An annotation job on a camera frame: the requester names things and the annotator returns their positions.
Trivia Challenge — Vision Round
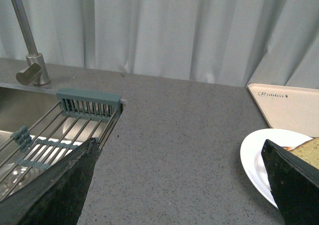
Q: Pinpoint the beige rabbit tray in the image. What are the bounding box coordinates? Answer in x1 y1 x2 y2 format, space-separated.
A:
248 83 319 137

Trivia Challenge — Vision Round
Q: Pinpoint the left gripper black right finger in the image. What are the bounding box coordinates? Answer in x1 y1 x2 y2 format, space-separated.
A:
261 139 319 225

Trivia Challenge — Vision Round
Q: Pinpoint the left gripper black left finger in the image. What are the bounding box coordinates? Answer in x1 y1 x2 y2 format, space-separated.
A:
0 138 99 225

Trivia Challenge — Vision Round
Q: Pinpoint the fried egg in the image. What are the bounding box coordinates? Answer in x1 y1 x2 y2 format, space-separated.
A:
283 146 298 151

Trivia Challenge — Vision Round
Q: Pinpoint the green and steel drying rack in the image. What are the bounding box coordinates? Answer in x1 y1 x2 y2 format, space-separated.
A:
0 88 127 201

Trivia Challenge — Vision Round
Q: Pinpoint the bread slice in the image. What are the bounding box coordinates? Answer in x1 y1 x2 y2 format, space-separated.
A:
290 137 319 169

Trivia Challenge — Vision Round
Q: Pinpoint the white round plate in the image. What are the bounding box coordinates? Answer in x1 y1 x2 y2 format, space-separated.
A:
240 128 311 208

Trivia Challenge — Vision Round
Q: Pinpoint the steel kitchen faucet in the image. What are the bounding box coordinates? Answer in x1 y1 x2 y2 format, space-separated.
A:
11 0 51 87

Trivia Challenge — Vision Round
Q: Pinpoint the stainless steel sink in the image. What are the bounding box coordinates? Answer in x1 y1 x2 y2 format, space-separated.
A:
0 82 127 202

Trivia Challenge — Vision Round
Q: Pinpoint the grey-white curtain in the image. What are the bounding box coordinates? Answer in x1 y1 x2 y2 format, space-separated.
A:
0 0 319 90

